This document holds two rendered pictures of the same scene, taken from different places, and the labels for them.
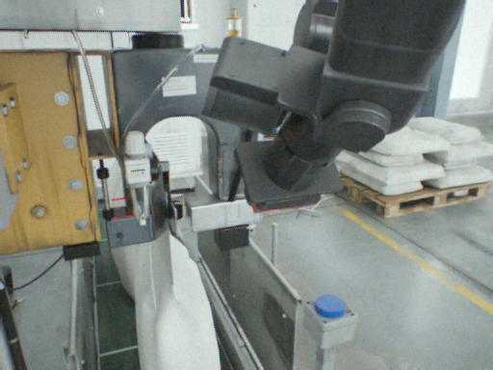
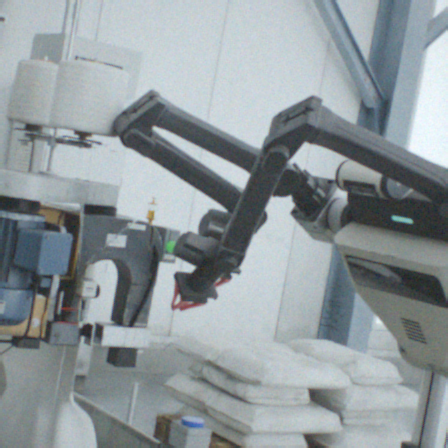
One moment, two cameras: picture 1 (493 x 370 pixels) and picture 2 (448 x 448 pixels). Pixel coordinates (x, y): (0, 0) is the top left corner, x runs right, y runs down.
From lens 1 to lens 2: 200 cm
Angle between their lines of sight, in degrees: 23
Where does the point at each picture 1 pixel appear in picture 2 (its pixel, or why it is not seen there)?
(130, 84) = (89, 234)
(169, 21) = (114, 199)
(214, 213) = (118, 333)
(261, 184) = (186, 288)
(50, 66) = (50, 217)
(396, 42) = (238, 243)
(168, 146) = not seen: outside the picture
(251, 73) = (196, 244)
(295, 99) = (209, 254)
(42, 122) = not seen: hidden behind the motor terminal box
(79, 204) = (38, 307)
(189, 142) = not seen: outside the picture
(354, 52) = (229, 243)
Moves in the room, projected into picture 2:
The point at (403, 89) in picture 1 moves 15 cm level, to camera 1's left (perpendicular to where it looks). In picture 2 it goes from (240, 254) to (172, 243)
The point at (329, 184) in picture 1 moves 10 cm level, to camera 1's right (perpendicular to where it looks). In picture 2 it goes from (213, 294) to (254, 300)
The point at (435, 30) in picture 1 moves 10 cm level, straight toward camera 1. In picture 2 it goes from (246, 242) to (239, 243)
